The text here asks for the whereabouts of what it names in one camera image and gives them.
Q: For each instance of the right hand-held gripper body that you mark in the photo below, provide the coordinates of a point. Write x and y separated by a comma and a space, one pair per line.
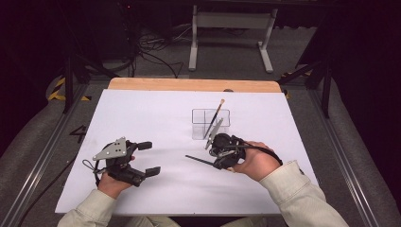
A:
225, 146

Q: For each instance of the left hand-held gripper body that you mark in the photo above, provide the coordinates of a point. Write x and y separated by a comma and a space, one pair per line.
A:
116, 157

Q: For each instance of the black pen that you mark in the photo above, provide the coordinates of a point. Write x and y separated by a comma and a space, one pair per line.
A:
198, 159

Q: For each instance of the clear acrylic organizer box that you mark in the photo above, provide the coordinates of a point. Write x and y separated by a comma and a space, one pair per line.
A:
199, 129

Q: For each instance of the brush with cream tip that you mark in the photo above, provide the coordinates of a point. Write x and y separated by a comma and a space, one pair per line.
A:
216, 115

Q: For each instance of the person's left hand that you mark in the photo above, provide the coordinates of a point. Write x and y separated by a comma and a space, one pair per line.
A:
113, 184

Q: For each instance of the person's right hand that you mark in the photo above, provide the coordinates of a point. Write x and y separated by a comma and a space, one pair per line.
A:
257, 162

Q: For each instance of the white table sheet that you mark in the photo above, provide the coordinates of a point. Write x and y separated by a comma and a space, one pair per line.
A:
176, 183

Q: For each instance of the yellow black floor tape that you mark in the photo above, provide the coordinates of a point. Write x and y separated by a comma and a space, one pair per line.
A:
56, 93

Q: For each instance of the black tripod stand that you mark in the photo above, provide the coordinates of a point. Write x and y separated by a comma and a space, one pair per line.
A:
74, 75
318, 75

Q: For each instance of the white metal stand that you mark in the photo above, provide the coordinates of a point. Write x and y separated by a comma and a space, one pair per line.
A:
231, 22

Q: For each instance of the aluminium floor rail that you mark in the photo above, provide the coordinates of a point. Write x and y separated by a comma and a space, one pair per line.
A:
346, 157
41, 160

